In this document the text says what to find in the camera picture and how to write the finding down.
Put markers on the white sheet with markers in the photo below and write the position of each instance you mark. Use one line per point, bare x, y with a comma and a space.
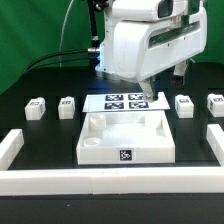
123, 102

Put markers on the white square tabletop part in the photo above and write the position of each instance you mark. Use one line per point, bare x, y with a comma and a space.
132, 137

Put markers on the green backdrop curtain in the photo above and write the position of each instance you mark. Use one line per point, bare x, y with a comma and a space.
30, 29

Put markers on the black post behind robot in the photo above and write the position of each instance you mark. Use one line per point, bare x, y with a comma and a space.
94, 34

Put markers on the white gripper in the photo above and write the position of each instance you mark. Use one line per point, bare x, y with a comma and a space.
142, 49

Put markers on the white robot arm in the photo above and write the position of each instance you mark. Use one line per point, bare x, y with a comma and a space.
149, 11

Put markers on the white U-shaped fence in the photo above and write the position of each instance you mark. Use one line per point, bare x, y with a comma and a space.
101, 181

